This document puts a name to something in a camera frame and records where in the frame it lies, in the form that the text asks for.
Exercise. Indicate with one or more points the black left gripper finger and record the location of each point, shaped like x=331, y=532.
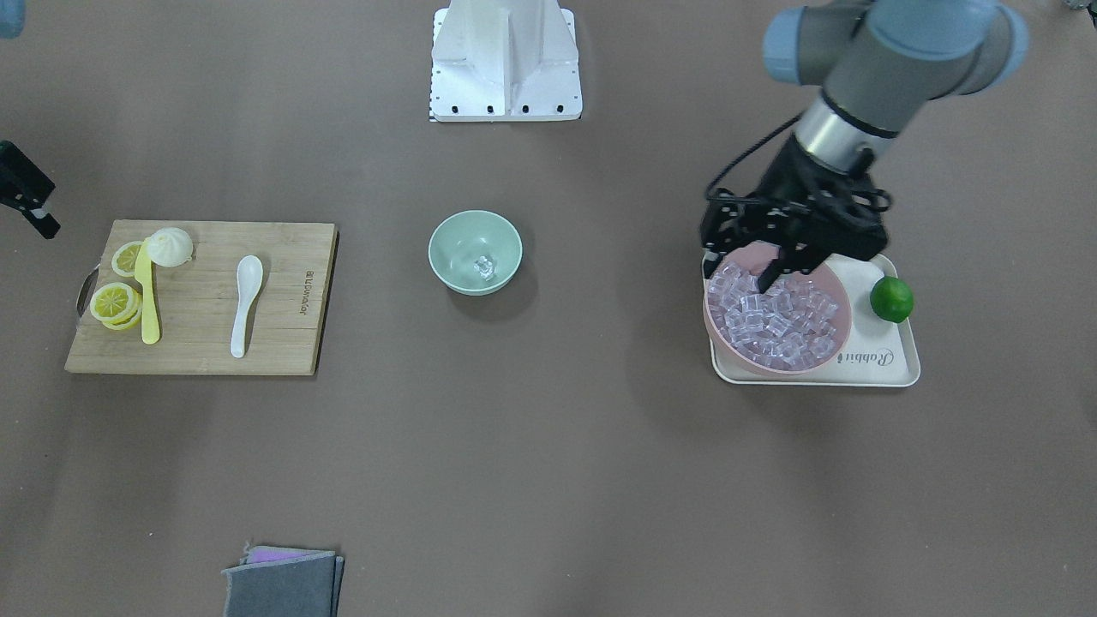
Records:
x=789, y=260
x=713, y=256

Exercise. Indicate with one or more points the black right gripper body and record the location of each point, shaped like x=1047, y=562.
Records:
x=20, y=183

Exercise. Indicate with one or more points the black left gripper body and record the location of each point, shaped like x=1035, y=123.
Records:
x=787, y=177

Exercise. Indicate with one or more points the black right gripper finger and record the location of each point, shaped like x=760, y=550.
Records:
x=42, y=220

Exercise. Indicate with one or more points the clear ice cube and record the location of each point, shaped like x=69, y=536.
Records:
x=485, y=267

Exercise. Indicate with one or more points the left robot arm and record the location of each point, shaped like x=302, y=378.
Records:
x=875, y=63

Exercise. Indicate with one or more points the pink bowl of ice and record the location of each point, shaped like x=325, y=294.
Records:
x=795, y=326

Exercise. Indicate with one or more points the white ceramic spoon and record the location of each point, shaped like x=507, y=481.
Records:
x=250, y=275

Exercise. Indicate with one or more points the light green bowl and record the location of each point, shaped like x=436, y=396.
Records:
x=464, y=236

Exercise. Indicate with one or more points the lemon slice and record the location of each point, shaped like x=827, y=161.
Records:
x=124, y=259
x=116, y=306

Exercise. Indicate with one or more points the yellow plastic knife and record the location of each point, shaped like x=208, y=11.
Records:
x=150, y=323

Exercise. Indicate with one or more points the green lime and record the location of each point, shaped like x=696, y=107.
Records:
x=892, y=300

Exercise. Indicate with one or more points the cream plastic tray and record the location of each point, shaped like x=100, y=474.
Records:
x=871, y=352

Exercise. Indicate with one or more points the folded grey purple cloth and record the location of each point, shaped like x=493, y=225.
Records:
x=283, y=581

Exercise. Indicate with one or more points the white pillar mount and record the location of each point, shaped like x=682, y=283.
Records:
x=504, y=62

